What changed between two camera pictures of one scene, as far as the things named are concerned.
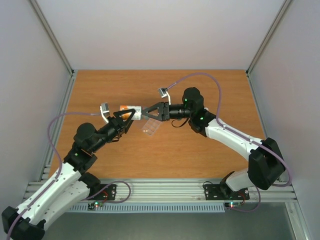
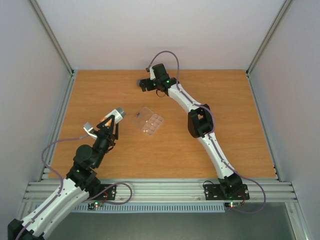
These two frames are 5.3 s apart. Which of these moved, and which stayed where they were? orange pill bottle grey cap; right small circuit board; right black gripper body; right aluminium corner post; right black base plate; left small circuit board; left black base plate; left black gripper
Moved: left black gripper; orange pill bottle grey cap; right black gripper body
Stayed: right black base plate; left small circuit board; right aluminium corner post; right small circuit board; left black base plate
